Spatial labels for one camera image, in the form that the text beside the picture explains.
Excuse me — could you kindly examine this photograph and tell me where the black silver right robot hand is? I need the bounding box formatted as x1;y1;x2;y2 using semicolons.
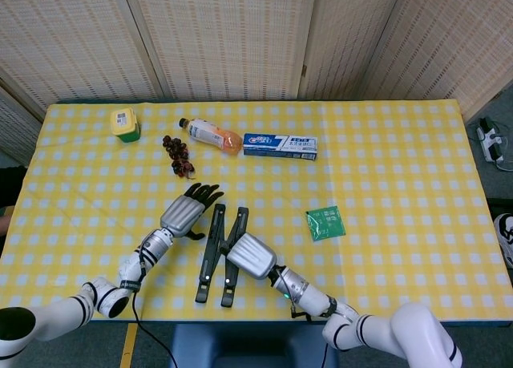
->
218;232;278;281

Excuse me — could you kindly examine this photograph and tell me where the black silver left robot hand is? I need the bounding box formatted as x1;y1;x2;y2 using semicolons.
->
159;182;225;241

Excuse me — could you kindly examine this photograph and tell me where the black folding laptop stand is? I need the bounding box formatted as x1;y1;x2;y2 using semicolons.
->
194;202;250;308

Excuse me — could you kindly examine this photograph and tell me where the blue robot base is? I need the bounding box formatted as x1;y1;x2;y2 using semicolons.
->
168;322;340;368

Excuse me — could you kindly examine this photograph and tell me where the dark red grape bunch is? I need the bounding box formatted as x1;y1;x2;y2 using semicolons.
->
161;134;197;181

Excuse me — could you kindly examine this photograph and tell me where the green sachet packet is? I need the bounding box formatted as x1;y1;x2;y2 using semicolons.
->
305;205;347;243

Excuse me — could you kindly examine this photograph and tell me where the orange drink plastic bottle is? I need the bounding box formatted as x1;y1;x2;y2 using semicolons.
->
178;117;244;156

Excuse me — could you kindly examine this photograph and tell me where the green container with yellow lid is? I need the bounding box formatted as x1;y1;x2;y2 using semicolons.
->
110;107;142;144

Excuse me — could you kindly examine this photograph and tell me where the blue white toothpaste box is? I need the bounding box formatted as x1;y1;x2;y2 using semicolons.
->
242;132;319;161

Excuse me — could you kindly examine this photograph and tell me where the yellow floor tape strip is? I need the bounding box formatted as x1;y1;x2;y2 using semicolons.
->
119;322;139;368

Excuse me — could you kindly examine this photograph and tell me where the yellow white checked tablecloth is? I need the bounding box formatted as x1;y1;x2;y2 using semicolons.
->
0;99;513;324

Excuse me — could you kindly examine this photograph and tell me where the black bulky object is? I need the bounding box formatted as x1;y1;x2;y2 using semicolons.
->
0;165;27;208

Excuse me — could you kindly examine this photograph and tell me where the woven folding screen panel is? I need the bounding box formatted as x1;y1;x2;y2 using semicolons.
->
0;0;165;120
119;0;320;103
360;0;513;123
0;77;47;164
298;0;414;100

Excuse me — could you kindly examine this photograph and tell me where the white black sneaker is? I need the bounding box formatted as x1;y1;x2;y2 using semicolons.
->
492;212;513;269

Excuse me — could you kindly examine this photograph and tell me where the white power strip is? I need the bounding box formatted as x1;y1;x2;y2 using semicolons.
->
475;118;505;164

